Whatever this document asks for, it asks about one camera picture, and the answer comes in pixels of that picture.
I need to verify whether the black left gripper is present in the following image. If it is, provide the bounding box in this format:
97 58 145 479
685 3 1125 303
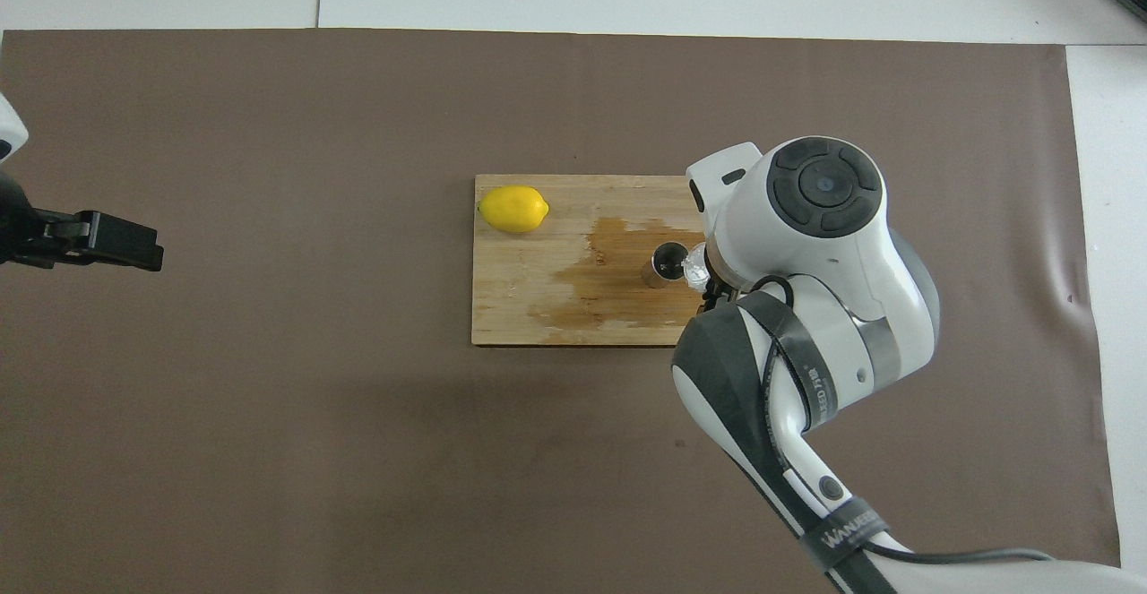
0 168 165 273

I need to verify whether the clear textured glass cup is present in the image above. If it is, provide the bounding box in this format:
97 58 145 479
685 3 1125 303
683 245 718 296

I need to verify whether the steel double jigger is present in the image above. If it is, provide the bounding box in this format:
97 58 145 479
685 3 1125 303
640 240 691 290

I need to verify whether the wooden cutting board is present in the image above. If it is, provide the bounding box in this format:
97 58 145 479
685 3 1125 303
471 174 718 348

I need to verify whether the yellow lemon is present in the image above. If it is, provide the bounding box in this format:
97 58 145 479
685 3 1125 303
478 185 550 235

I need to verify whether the brown paper table mat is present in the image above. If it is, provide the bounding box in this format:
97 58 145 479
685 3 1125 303
0 28 1125 594

